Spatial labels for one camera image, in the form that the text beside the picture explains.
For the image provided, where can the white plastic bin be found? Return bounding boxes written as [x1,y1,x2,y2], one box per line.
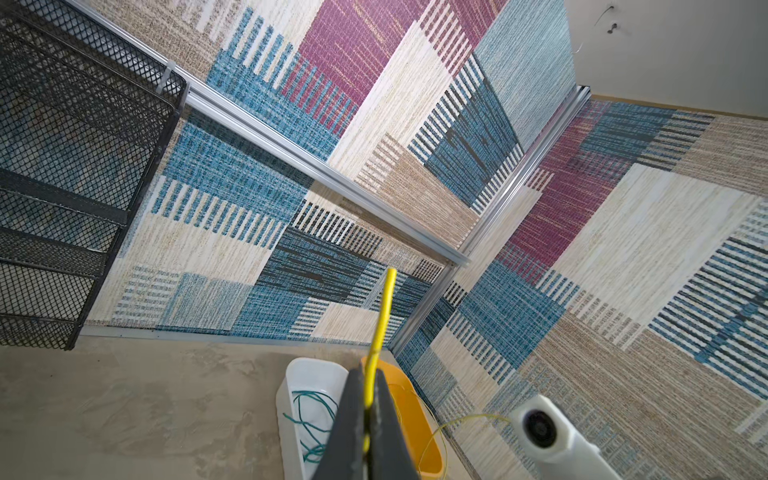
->
[276,357,348,479]

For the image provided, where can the green cable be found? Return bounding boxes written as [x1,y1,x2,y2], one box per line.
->
[283,389,338,464]

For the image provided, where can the yellow cable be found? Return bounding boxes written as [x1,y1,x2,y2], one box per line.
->
[362,266,512,475]

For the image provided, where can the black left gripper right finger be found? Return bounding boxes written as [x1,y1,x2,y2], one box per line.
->
[368,383,419,480]

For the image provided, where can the yellow plastic bin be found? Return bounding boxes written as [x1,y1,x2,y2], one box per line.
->
[361,357,447,479]

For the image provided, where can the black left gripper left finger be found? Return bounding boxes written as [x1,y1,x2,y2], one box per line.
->
[312,367,365,480]

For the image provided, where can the black wire shelf rack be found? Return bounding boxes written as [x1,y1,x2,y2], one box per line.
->
[1,1,188,350]

